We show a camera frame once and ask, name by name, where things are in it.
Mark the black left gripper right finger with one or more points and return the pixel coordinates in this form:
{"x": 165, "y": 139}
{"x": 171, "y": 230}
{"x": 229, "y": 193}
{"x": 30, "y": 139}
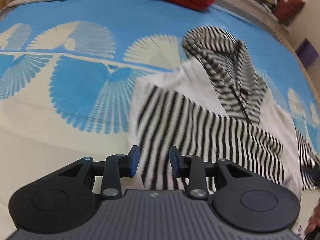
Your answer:
{"x": 240, "y": 197}

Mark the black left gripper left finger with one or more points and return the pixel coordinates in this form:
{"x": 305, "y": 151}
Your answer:
{"x": 69, "y": 197}

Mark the black white striped hooded garment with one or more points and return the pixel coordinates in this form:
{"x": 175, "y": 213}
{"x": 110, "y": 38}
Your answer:
{"x": 213, "y": 106}

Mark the person's hand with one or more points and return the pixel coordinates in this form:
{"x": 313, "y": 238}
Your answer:
{"x": 314, "y": 220}

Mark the blue cream patterned bed sheet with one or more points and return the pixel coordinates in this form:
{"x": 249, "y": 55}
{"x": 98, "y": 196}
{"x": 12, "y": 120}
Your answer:
{"x": 68, "y": 70}

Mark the purple storage box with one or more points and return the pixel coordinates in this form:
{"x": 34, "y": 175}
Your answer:
{"x": 307, "y": 54}

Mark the red cushion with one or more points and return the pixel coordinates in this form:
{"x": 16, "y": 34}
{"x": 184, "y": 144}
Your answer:
{"x": 287, "y": 10}

